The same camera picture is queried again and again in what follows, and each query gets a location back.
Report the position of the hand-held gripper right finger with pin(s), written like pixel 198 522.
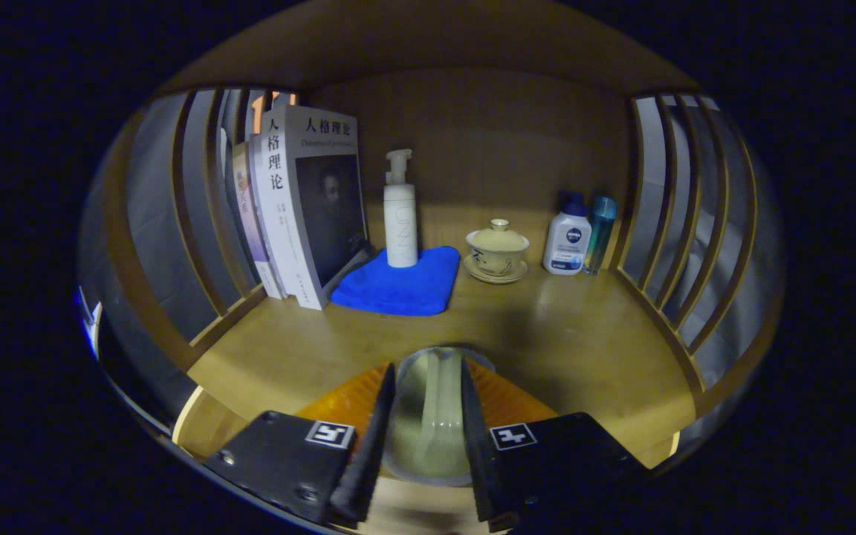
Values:
pixel 481 461

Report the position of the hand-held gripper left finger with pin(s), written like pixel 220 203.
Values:
pixel 372 461

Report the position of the pale green scrub brush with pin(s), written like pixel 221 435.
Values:
pixel 432 416

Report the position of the wooden countertop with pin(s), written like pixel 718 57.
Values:
pixel 584 334

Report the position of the wooden cabinet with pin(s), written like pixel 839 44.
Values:
pixel 487 134

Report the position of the blue folded cloth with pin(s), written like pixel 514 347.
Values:
pixel 398 290

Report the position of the beige lidded tea bowl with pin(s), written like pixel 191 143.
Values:
pixel 497 253

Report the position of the white lotion bottle blue cap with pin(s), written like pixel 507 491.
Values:
pixel 567 245

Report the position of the white pump bottle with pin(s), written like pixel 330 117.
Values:
pixel 400 223

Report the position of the teal slim bottle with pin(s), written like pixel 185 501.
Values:
pixel 600 230

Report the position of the thick white book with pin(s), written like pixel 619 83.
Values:
pixel 287 215

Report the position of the thin purple book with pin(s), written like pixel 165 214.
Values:
pixel 251 223

